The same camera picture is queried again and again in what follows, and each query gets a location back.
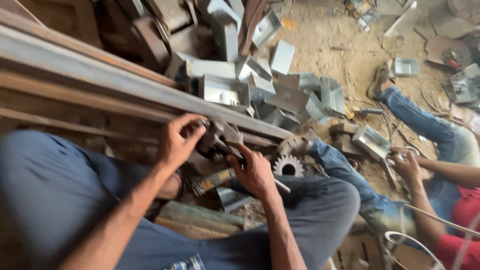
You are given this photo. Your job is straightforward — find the galvanised metal box with rim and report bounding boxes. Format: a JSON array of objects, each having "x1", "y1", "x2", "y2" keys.
[{"x1": 351, "y1": 124, "x2": 392, "y2": 160}]

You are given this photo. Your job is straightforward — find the brown stone block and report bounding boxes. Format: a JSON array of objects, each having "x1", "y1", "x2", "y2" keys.
[{"x1": 329, "y1": 122, "x2": 361, "y2": 155}]

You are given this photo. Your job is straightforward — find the long grey steel beam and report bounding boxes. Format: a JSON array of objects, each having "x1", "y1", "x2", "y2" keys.
[{"x1": 0, "y1": 23, "x2": 295, "y2": 140}]

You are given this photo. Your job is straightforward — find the grey-blue trousers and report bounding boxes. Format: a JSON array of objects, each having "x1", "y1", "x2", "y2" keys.
[{"x1": 0, "y1": 129, "x2": 361, "y2": 270}]

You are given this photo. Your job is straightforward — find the white looped cable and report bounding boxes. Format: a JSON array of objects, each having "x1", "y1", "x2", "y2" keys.
[{"x1": 385, "y1": 231, "x2": 448, "y2": 270}]

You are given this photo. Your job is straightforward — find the small open galvanised box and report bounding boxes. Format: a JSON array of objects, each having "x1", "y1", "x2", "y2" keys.
[{"x1": 394, "y1": 57, "x2": 420, "y2": 77}]

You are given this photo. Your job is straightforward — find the beige thin cable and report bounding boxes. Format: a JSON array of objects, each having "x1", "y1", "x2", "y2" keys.
[{"x1": 402, "y1": 203, "x2": 480, "y2": 238}]

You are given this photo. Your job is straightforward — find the rusty metal hand tool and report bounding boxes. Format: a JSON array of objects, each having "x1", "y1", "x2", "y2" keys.
[{"x1": 196, "y1": 118, "x2": 292, "y2": 195}]

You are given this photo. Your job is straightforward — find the heap of metal scrap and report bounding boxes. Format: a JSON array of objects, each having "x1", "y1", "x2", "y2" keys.
[{"x1": 424, "y1": 34, "x2": 480, "y2": 109}]

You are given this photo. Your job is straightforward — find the bent grey metal sheet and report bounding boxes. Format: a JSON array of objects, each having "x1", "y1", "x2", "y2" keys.
[{"x1": 383, "y1": 0, "x2": 421, "y2": 38}]

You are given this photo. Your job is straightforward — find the checked blue shirt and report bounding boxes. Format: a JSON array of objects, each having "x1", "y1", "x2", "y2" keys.
[{"x1": 164, "y1": 254, "x2": 206, "y2": 270}]

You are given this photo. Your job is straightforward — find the person's left hand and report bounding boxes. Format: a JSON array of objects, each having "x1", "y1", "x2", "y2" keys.
[{"x1": 157, "y1": 113, "x2": 209, "y2": 172}]

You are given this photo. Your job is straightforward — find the long rusty steel bar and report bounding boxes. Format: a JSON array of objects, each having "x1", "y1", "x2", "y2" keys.
[
  {"x1": 0, "y1": 7, "x2": 178, "y2": 89},
  {"x1": 0, "y1": 69, "x2": 279, "y2": 148}
]

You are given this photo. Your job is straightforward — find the pile of galvanised metal boxes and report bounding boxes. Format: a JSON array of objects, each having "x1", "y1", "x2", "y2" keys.
[{"x1": 165, "y1": 0, "x2": 347, "y2": 132}]

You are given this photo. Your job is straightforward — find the grey toothed gear wheel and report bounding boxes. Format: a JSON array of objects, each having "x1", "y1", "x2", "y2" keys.
[{"x1": 272, "y1": 154, "x2": 305, "y2": 178}]

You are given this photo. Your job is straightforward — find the black bar with yellow print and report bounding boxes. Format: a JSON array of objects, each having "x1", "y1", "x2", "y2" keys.
[{"x1": 191, "y1": 168, "x2": 237, "y2": 197}]

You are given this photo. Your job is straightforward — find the person's right hand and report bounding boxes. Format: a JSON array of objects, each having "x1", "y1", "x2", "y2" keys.
[{"x1": 226, "y1": 144, "x2": 280, "y2": 200}]

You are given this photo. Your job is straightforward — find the grey metal channel piece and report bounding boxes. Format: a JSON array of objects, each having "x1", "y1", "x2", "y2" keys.
[{"x1": 215, "y1": 187, "x2": 260, "y2": 213}]

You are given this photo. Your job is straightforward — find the weathered wooden plank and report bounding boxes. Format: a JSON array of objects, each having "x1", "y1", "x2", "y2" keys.
[{"x1": 154, "y1": 200, "x2": 264, "y2": 241}]

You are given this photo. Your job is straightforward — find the heap of rusty metal parts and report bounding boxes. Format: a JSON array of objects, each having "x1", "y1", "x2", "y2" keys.
[{"x1": 94, "y1": 0, "x2": 201, "y2": 73}]

